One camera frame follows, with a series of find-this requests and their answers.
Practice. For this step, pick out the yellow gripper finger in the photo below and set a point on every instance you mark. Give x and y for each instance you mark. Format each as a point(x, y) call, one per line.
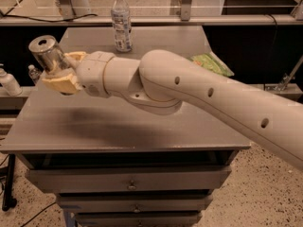
point(75, 58)
point(67, 85)

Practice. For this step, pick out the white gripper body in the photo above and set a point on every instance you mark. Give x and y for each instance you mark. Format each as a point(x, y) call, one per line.
point(91, 72)

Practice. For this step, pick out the silver blue redbull can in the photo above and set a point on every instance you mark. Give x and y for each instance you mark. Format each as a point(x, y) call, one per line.
point(48, 54)

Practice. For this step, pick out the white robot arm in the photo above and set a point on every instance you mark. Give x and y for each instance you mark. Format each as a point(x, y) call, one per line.
point(161, 81)

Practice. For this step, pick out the green jalapeno chip bag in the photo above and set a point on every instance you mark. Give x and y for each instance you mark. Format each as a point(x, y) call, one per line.
point(212, 63)

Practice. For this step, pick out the small clear bottle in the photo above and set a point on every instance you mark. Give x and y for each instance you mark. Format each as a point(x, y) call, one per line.
point(34, 73)

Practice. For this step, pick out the clear plastic water bottle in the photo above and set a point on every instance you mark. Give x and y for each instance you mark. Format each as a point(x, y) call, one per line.
point(121, 21)

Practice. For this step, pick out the white squeeze bottle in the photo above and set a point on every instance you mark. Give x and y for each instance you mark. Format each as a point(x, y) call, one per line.
point(10, 84)

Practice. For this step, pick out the grey drawer cabinet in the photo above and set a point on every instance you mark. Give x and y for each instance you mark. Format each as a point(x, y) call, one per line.
point(82, 132)

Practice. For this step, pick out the black floor stand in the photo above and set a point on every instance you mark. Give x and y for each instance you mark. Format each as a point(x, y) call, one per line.
point(8, 172)

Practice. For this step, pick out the bottom grey drawer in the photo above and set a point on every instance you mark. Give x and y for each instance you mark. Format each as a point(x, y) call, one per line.
point(138, 220)

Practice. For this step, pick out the grey drawer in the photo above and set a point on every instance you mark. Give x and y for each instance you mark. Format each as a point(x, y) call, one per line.
point(135, 203)
point(129, 179)
point(138, 220)

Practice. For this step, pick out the top grey drawer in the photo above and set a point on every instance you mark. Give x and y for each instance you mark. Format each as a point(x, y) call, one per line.
point(129, 179)

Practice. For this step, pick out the middle grey drawer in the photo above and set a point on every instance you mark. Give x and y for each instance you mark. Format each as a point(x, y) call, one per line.
point(135, 203)

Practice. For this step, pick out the metal railing frame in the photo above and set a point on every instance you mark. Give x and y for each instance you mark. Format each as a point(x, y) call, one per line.
point(152, 12)

